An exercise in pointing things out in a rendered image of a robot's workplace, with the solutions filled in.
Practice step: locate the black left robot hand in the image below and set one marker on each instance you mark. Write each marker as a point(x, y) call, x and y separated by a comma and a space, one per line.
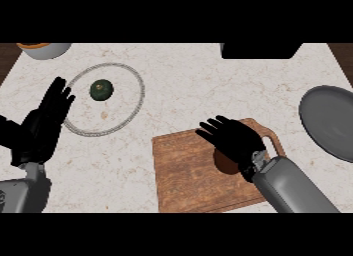
point(41, 126)

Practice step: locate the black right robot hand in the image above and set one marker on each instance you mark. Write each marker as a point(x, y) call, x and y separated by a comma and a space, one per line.
point(239, 140)

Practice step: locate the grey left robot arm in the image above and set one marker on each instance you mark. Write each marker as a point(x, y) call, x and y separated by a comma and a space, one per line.
point(22, 193)

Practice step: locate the brown wooden cutting board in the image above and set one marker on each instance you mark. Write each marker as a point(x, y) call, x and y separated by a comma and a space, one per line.
point(199, 173)

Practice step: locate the grey frying pan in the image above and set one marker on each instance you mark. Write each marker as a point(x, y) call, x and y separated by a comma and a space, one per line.
point(336, 123)

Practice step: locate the dark green avocado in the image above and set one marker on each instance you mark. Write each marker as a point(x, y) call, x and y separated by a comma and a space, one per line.
point(101, 89)

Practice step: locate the clear glass plate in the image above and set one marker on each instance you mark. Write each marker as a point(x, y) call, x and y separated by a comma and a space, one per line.
point(113, 100)

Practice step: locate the white bowl with orange inside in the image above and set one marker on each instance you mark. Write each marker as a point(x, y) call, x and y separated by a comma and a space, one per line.
point(44, 50)

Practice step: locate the black appliance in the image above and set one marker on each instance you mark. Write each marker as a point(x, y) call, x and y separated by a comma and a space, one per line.
point(261, 50)

